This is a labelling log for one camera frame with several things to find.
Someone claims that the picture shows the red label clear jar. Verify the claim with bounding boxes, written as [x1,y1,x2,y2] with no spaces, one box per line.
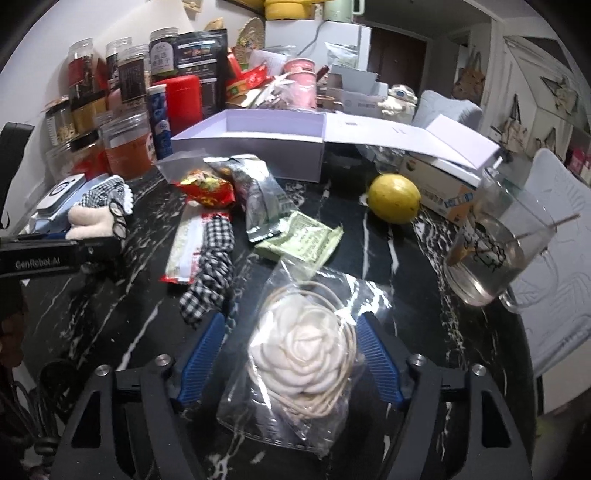
[67,38,107,110]

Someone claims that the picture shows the white small cardboard box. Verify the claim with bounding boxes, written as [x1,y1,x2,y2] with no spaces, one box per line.
[325,65,389,118]

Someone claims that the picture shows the blue effervescent tablet tube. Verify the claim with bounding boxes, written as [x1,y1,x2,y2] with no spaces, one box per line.
[147,84,173,160]

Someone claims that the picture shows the glass mug with spoon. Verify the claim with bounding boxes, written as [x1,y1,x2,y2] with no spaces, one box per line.
[443,170,580,313]

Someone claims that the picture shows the white round-button device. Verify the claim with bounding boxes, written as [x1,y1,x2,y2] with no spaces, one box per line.
[35,173,86,216]

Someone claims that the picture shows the green label dark jar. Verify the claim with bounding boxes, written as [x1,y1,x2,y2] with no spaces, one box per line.
[149,27,179,83]

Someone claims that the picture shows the red snack packet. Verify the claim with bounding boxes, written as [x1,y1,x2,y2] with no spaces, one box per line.
[175,169,235,209]

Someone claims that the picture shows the black coffee bag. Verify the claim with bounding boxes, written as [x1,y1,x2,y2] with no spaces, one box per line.
[177,29,228,118]

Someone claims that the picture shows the green electric kettle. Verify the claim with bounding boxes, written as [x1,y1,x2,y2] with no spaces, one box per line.
[322,0,366,23]

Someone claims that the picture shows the green tea sachet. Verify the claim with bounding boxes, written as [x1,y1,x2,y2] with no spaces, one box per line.
[254,211,344,268]

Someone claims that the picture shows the red tea packet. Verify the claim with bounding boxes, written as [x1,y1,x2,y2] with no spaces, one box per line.
[225,52,269,101]

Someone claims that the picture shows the pink paper cups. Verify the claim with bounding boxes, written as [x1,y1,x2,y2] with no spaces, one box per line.
[283,58,317,110]

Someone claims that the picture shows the white open gift box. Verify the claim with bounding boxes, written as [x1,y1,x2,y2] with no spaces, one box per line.
[172,109,499,182]

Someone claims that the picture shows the clear jar red contents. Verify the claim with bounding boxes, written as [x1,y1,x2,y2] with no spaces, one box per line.
[99,110,156,180]

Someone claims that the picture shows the checkered cloth plush doll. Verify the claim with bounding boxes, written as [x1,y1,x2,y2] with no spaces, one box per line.
[65,175,235,327]

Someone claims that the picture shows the orange white carton box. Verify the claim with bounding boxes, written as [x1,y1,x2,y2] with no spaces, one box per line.
[400,153,480,226]

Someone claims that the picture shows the white fabric rose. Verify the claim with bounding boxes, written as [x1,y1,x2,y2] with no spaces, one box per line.
[217,256,392,457]

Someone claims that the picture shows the yellow pot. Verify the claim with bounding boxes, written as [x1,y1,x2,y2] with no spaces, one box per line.
[264,0,324,21]

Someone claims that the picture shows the black lid spice jar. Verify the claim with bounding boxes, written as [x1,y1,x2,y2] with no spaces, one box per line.
[69,130,111,180]

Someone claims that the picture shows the red white long sachet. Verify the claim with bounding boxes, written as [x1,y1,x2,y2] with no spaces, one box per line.
[160,201,229,285]

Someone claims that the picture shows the light blue cushioned chair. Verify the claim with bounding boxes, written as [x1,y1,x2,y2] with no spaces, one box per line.
[412,90,483,131]

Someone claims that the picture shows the red cylindrical canister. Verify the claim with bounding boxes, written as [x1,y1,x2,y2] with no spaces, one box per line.
[154,75,204,136]

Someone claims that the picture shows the brown hanging tote bag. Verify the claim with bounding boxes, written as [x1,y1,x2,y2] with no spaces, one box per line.
[452,49,486,105]

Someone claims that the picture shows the white mini fridge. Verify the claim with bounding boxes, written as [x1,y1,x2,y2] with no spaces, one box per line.
[266,20,372,70]

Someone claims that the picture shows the silver foil snack bag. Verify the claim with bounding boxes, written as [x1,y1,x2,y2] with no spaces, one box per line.
[204,154,298,243]

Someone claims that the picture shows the yellow lemon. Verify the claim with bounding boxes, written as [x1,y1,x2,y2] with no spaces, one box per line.
[367,174,421,224]

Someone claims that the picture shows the dark label tall jar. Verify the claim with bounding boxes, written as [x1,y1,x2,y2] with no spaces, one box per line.
[118,44,151,109]

